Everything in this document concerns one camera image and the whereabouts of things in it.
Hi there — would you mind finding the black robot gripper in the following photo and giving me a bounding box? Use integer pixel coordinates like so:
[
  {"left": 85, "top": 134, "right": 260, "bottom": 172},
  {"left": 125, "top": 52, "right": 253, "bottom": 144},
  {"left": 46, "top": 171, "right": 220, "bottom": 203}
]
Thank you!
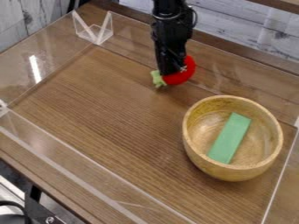
[{"left": 150, "top": 12, "right": 195, "bottom": 75}]

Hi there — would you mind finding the red plush fruit green stem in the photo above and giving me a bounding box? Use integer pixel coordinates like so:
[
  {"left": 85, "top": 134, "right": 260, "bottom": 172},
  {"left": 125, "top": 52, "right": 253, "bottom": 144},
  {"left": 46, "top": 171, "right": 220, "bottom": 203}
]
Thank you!
[{"left": 150, "top": 56, "right": 196, "bottom": 88}]

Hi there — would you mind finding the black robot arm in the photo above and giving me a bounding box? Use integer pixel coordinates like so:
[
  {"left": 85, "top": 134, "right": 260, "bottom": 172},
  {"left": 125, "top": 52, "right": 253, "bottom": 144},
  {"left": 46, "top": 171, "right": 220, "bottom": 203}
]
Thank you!
[{"left": 150, "top": 0, "right": 197, "bottom": 76}]

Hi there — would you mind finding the wooden bowl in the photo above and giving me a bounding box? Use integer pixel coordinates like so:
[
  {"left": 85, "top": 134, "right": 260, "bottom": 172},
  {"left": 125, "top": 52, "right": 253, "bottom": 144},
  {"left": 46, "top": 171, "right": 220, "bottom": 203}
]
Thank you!
[{"left": 181, "top": 95, "right": 284, "bottom": 182}]

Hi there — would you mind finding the green rectangular block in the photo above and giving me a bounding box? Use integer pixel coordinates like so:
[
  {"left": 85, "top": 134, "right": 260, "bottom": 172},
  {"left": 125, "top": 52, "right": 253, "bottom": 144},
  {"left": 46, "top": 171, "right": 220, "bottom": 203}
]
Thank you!
[{"left": 207, "top": 113, "right": 251, "bottom": 164}]

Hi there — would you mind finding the clear acrylic tray wall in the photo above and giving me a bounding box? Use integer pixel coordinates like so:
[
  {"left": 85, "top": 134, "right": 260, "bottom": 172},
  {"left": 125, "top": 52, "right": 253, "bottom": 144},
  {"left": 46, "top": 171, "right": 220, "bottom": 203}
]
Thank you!
[{"left": 0, "top": 4, "right": 299, "bottom": 224}]

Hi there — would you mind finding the black table leg bracket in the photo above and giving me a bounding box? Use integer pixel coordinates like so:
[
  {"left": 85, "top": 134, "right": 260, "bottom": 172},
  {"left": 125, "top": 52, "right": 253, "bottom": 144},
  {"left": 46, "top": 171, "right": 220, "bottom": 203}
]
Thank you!
[{"left": 24, "top": 185, "right": 66, "bottom": 224}]

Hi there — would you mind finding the black cable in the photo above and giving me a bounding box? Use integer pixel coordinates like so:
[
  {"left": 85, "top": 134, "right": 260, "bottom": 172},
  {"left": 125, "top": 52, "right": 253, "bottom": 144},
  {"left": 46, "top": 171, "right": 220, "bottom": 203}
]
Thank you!
[{"left": 0, "top": 200, "right": 33, "bottom": 224}]

